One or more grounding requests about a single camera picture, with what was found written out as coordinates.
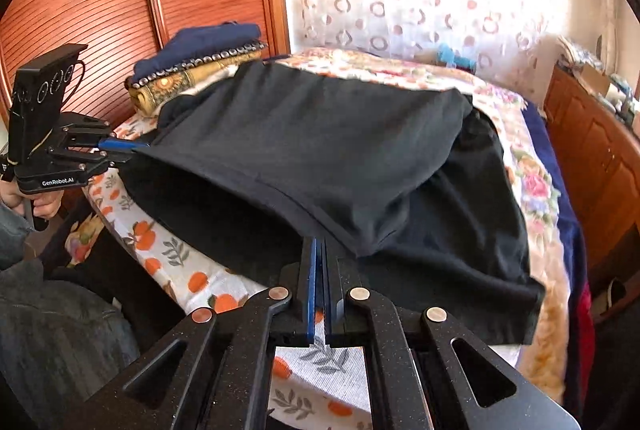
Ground dark circle-patterned folded cloth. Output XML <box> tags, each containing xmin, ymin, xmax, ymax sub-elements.
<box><xmin>125</xmin><ymin>38</ymin><xmax>269</xmax><ymax>89</ymax></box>

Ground person's grey clothing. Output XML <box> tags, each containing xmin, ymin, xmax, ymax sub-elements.
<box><xmin>0</xmin><ymin>257</ymin><xmax>144</xmax><ymax>430</ymax></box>

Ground navy bed sheet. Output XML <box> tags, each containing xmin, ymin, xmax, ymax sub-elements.
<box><xmin>520</xmin><ymin>102</ymin><xmax>589</xmax><ymax>407</ymax></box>

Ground blue toy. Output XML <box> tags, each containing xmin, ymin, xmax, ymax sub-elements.
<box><xmin>434</xmin><ymin>42</ymin><xmax>477</xmax><ymax>72</ymax></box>

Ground low wooden cabinet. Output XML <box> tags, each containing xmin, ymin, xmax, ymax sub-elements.
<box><xmin>542</xmin><ymin>65</ymin><xmax>640</xmax><ymax>272</ymax></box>

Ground black printed t-shirt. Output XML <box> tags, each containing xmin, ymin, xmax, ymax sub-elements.
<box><xmin>120</xmin><ymin>60</ymin><xmax>547</xmax><ymax>347</ymax></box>

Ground red cloth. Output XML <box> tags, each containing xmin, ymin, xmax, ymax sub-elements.
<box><xmin>575</xmin><ymin>280</ymin><xmax>599</xmax><ymax>392</ymax></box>

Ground orange-print bed sheet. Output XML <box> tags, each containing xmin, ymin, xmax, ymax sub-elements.
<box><xmin>82</xmin><ymin>112</ymin><xmax>372</xmax><ymax>430</ymax></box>

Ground folded navy clothes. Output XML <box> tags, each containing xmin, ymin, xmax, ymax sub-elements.
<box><xmin>132</xmin><ymin>22</ymin><xmax>264</xmax><ymax>81</ymax></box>

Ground person's left hand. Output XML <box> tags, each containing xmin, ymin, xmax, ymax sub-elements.
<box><xmin>0</xmin><ymin>180</ymin><xmax>65</xmax><ymax>220</ymax></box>

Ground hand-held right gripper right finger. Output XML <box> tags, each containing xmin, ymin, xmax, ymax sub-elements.
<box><xmin>319</xmin><ymin>237</ymin><xmax>582</xmax><ymax>430</ymax></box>

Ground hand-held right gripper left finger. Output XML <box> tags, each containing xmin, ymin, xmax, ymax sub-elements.
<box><xmin>75</xmin><ymin>237</ymin><xmax>319</xmax><ymax>430</ymax></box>

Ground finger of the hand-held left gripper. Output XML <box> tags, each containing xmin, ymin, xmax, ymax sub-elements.
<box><xmin>60</xmin><ymin>112</ymin><xmax>150</xmax><ymax>152</ymax></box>
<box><xmin>47</xmin><ymin>146</ymin><xmax>152</xmax><ymax>173</ymax></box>

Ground person's left forearm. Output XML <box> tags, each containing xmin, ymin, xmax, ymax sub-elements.
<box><xmin>0</xmin><ymin>202</ymin><xmax>35</xmax><ymax>272</ymax></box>

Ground yellow sunflower-patterned cloth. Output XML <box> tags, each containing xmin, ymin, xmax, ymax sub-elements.
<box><xmin>127</xmin><ymin>50</ymin><xmax>267</xmax><ymax>119</ymax></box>

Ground floral blanket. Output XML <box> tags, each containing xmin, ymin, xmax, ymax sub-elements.
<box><xmin>280</xmin><ymin>47</ymin><xmax>572</xmax><ymax>407</ymax></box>

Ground cardboard box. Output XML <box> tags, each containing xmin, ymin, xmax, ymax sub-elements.
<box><xmin>575</xmin><ymin>65</ymin><xmax>614</xmax><ymax>99</ymax></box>

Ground stack of folded cloths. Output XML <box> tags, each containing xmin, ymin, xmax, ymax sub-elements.
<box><xmin>555</xmin><ymin>35</ymin><xmax>604</xmax><ymax>72</ymax></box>

